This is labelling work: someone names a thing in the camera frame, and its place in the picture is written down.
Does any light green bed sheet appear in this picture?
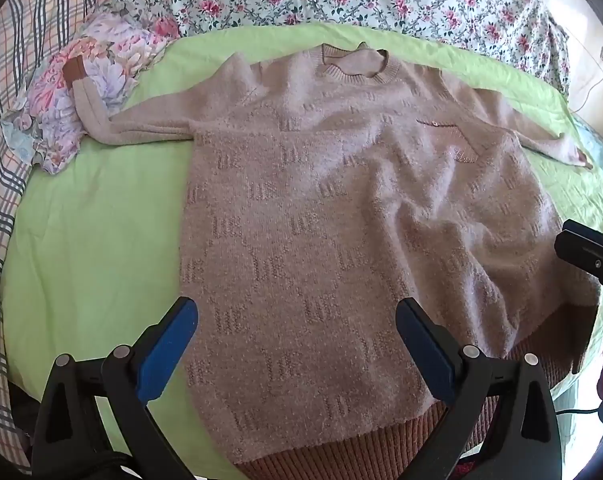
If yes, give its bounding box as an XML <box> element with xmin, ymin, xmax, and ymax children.
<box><xmin>1</xmin><ymin>22</ymin><xmax>603</xmax><ymax>480</ymax></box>

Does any pastel floral cloth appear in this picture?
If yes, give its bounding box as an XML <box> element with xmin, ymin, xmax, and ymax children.
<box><xmin>2</xmin><ymin>12</ymin><xmax>181</xmax><ymax>176</ymax></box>

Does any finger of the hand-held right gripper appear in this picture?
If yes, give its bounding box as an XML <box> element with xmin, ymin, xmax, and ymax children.
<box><xmin>554</xmin><ymin>219</ymin><xmax>603</xmax><ymax>292</ymax></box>

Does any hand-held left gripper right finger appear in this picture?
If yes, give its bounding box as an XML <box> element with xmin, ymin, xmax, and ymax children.
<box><xmin>395</xmin><ymin>297</ymin><xmax>565</xmax><ymax>480</ymax></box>

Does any black cable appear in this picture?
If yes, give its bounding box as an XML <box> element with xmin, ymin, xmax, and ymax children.
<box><xmin>554</xmin><ymin>402</ymin><xmax>603</xmax><ymax>417</ymax></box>

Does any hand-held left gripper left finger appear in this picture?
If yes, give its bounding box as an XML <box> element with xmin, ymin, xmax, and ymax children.
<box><xmin>31</xmin><ymin>296</ymin><xmax>199</xmax><ymax>480</ymax></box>

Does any beige knitted sweater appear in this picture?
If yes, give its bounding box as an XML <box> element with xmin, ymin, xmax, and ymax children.
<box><xmin>72</xmin><ymin>42</ymin><xmax>602</xmax><ymax>480</ymax></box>

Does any plaid striped blanket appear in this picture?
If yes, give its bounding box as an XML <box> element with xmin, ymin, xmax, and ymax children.
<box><xmin>0</xmin><ymin>0</ymin><xmax>119</xmax><ymax>476</ymax></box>

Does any white wall cable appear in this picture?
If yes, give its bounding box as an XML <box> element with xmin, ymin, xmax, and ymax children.
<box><xmin>569</xmin><ymin>46</ymin><xmax>603</xmax><ymax>113</ymax></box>

